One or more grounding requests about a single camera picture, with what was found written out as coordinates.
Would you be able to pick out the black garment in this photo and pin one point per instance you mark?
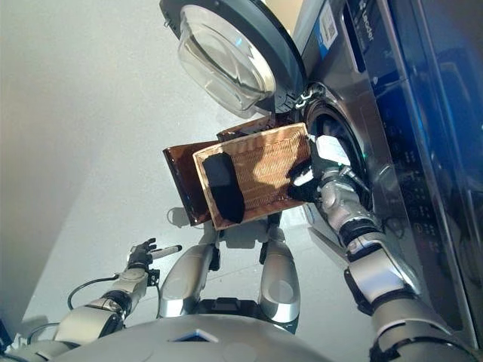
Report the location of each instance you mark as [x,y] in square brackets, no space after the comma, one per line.
[224,188]
[303,192]

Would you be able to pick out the robot right leg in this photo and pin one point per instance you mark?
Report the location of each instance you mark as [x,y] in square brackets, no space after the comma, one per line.
[279,279]

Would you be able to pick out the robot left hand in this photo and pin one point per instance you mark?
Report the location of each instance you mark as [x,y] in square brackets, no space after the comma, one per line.
[139,258]

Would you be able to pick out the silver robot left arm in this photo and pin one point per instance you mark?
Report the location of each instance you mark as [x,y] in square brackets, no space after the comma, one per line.
[94,316]

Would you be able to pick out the wicker laundry basket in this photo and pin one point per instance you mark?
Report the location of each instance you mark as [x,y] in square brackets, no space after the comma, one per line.
[264,169]

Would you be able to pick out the round glass washer door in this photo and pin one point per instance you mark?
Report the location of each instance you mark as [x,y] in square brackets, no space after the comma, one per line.
[226,56]

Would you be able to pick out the blue energy label sticker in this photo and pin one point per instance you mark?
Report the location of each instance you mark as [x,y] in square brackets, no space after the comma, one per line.
[327,30]

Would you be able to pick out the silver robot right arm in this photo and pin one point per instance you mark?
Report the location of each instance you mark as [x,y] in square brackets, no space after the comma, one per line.
[377,271]

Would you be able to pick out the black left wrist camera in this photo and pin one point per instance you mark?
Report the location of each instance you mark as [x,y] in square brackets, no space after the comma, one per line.
[153,277]

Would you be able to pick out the grey front-load washing machine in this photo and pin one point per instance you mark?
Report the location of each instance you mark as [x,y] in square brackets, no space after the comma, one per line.
[396,132]

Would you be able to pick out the grey robot torso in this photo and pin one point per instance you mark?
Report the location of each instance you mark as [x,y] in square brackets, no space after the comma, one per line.
[207,343]

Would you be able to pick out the rolled black garment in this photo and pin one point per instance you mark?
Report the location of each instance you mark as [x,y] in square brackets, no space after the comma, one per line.
[224,188]

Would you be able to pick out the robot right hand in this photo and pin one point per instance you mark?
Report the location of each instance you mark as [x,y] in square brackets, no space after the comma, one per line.
[330,151]

